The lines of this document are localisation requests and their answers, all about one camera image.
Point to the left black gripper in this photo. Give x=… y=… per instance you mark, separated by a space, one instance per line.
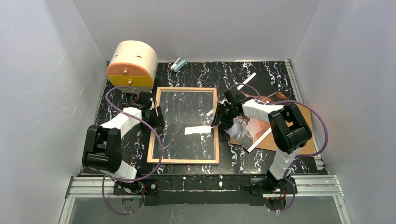
x=153 y=114

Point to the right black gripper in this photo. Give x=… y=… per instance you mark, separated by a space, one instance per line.
x=221 y=114

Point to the printed photo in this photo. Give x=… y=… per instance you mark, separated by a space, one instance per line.
x=252 y=132

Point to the clear acrylic sheet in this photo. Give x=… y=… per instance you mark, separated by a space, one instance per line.
x=185 y=123

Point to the white wooden picture frame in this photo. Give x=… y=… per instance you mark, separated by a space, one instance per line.
x=151 y=139

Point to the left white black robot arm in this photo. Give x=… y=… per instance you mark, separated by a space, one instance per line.
x=102 y=149

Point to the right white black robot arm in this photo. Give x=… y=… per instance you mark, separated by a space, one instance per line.
x=277 y=177

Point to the brown cardboard backing board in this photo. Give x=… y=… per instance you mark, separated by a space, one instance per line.
x=290 y=125

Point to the round cream drawer box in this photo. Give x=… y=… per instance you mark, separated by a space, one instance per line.
x=133 y=64

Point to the small light blue clip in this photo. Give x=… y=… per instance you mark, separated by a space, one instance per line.
x=177 y=65

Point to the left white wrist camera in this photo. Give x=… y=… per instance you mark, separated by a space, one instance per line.
x=150 y=101

